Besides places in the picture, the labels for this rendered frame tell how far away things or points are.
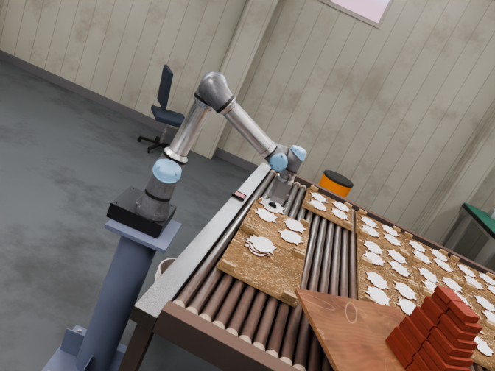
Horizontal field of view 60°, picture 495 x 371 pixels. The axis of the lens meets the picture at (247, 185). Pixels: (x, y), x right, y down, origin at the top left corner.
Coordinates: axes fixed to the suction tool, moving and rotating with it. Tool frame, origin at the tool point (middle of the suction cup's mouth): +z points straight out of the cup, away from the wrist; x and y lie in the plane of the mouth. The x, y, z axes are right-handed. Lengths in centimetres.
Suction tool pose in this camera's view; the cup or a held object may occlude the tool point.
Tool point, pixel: (271, 207)
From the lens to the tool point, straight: 203.3
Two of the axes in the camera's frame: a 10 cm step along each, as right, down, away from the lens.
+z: -3.9, 8.6, 3.4
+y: -0.4, -3.9, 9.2
